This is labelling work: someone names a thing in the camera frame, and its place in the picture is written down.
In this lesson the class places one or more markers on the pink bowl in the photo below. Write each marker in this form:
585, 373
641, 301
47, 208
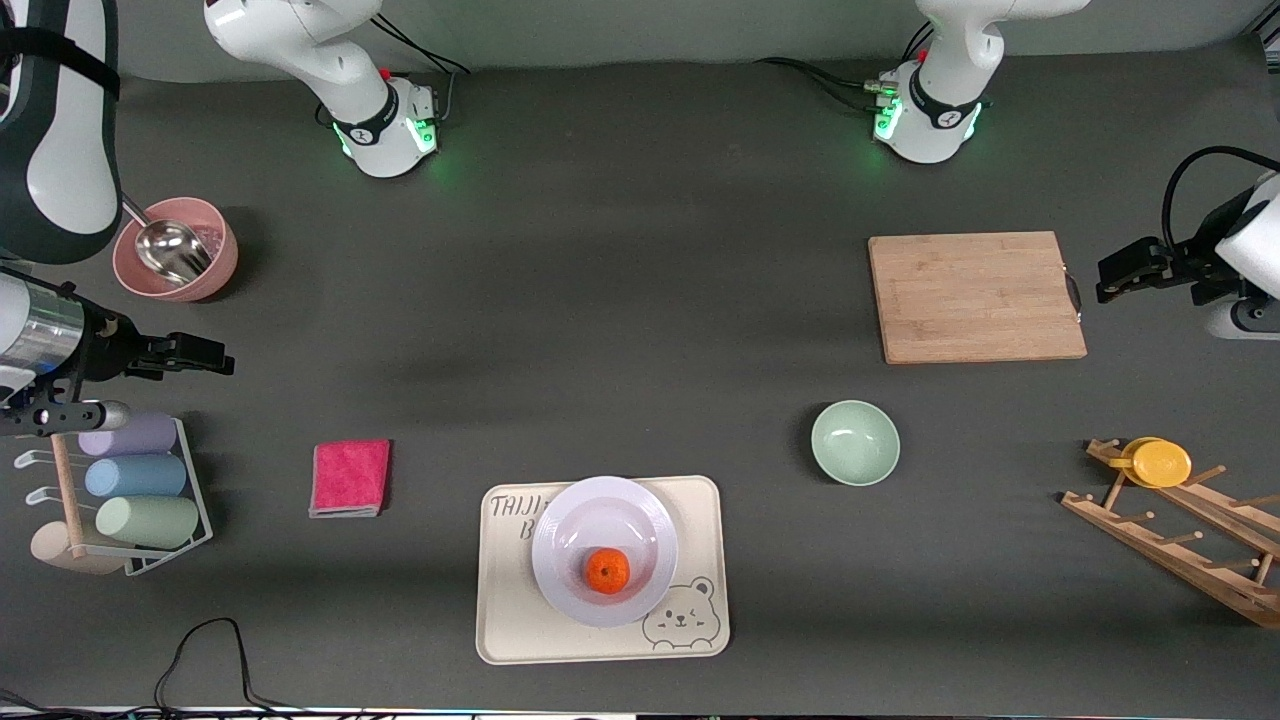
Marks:
215, 270

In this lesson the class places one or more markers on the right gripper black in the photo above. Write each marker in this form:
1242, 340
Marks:
108, 352

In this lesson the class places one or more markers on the cream tray with bear print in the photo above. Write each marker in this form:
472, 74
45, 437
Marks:
510, 620

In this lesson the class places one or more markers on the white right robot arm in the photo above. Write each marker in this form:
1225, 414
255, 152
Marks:
60, 150

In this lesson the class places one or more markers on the pink folded cloth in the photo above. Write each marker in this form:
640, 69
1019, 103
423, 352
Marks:
350, 478

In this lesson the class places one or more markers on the beige cup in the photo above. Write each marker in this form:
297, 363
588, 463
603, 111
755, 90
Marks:
50, 545

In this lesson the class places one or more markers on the yellow mug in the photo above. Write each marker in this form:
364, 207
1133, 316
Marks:
1160, 463

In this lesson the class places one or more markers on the wooden peg drying rack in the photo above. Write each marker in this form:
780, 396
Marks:
1150, 547

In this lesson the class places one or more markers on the green cup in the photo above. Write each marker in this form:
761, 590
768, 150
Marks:
150, 522

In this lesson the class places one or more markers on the wooden cutting board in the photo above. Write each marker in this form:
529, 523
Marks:
960, 300

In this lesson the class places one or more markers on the blue cup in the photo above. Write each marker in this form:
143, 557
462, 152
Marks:
135, 477

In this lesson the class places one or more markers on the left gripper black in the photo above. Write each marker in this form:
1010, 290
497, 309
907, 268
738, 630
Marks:
1192, 262

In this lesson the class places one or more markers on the orange fruit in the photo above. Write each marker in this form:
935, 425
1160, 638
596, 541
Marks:
607, 571

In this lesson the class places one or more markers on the purple cup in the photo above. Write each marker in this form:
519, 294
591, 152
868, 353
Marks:
150, 438

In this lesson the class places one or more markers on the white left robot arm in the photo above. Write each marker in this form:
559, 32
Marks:
940, 110

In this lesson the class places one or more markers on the white round plate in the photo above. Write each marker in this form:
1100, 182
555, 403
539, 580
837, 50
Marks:
600, 520

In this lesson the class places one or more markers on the pale green bowl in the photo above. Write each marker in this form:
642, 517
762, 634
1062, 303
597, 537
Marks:
855, 443

